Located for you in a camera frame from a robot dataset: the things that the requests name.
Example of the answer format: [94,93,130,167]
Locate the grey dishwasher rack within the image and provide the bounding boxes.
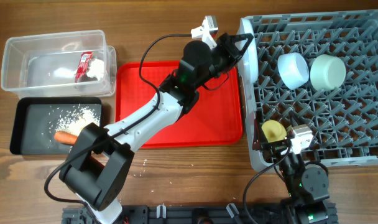
[241,9,378,166]

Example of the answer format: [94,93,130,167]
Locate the black waste tray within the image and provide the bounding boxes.
[9,96,102,155]

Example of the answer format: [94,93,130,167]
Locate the yellow cup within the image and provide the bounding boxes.
[261,120,287,142]

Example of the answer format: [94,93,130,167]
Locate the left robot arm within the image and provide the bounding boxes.
[54,33,254,223]

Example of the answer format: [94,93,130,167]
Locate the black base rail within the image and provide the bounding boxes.
[61,202,338,224]

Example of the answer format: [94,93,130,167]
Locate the light blue plate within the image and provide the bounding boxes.
[237,18,259,85]

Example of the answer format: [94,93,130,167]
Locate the clear plastic bin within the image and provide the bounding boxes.
[1,30,117,98]

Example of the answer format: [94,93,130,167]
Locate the spilled rice pile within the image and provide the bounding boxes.
[37,103,101,148]

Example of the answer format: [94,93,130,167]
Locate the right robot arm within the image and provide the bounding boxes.
[248,111,330,223]

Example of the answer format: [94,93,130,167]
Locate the red snack wrapper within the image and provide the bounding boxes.
[75,52,93,83]

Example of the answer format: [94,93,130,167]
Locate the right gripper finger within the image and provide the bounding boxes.
[252,110,265,149]
[288,111,301,128]

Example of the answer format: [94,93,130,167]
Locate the mint green bowl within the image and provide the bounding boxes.
[310,54,346,91]

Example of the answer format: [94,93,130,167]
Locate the white tissue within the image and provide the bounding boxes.
[85,58,104,80]

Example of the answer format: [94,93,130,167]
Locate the red serving tray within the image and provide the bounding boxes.
[114,61,243,149]

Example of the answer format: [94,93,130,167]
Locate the orange carrot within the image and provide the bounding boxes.
[54,131,78,145]

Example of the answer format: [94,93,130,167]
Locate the light blue small bowl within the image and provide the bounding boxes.
[277,52,310,90]

